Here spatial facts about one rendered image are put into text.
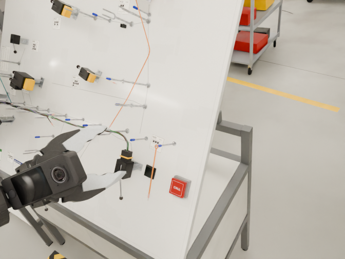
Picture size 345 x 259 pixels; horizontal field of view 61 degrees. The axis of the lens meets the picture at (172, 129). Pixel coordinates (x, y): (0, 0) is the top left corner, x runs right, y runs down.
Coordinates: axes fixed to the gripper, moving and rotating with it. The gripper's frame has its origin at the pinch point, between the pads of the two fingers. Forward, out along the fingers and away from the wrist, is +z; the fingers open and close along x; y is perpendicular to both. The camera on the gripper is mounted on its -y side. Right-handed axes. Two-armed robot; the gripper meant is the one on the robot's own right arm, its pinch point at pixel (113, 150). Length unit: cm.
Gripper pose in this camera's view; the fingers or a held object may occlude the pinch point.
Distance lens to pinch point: 53.1
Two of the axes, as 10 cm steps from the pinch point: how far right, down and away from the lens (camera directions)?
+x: 4.0, 9.2, 0.0
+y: -6.5, 2.8, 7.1
